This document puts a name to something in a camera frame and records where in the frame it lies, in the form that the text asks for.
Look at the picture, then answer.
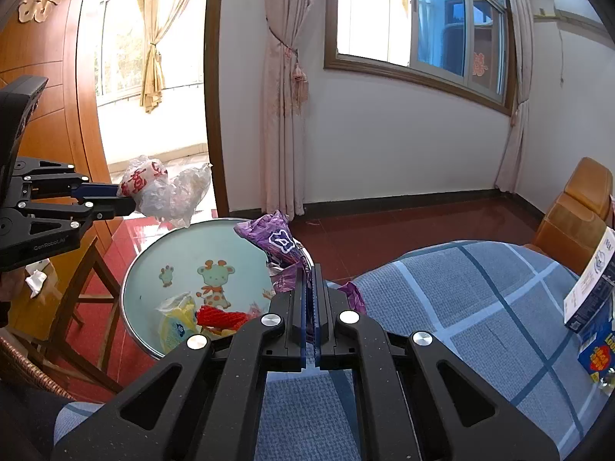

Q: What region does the clear white plastic bag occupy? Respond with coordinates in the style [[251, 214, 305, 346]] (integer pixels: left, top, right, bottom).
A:
[[117, 156, 212, 227]]

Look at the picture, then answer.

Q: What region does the red foam net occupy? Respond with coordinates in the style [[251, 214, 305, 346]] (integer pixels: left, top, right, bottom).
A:
[[196, 305, 249, 332]]

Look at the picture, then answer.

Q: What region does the yellow white patterned bag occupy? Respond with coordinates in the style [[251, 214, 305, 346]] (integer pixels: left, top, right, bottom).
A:
[[156, 292, 200, 354]]

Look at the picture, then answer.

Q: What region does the purple snack wrapper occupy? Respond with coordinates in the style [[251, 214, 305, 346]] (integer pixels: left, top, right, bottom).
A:
[[233, 209, 367, 317]]

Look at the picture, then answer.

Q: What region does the teal cartoon trash bin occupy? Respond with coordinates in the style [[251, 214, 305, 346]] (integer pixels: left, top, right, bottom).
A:
[[121, 219, 272, 359]]

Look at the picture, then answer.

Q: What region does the wooden chair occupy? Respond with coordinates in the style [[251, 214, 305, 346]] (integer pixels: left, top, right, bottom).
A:
[[7, 237, 122, 395]]

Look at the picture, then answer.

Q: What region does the blue plaid tablecloth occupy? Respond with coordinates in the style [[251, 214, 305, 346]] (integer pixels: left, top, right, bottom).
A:
[[53, 242, 614, 460]]

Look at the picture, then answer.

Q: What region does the blue Look milk carton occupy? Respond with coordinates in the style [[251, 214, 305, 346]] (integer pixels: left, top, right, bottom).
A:
[[577, 317, 614, 383]]

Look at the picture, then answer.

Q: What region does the dark snack packet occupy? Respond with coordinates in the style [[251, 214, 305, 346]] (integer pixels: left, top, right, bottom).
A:
[[598, 367, 615, 395]]

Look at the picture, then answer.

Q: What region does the tall dark blue milk carton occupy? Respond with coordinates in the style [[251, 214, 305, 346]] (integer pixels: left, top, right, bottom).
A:
[[563, 227, 614, 333]]

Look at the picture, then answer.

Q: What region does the brown leather chaise sofa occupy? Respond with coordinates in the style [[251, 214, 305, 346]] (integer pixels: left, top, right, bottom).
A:
[[527, 157, 614, 275]]

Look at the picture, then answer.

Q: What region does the pink left curtain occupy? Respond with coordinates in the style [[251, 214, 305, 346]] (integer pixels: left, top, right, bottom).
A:
[[261, 0, 314, 219]]

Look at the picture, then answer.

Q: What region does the pink curtain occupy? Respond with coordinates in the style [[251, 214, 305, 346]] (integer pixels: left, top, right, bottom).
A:
[[495, 0, 535, 194], [261, 0, 314, 219]]

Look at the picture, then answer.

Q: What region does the pink right curtain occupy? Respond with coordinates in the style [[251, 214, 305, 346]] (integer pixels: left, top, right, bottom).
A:
[[495, 0, 535, 194]]

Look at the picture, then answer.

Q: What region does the white air conditioner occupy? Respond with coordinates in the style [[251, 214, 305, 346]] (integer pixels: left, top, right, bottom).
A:
[[553, 0, 603, 27]]

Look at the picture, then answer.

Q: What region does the wood framed window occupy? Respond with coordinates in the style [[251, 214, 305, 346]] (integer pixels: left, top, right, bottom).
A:
[[324, 0, 516, 114]]

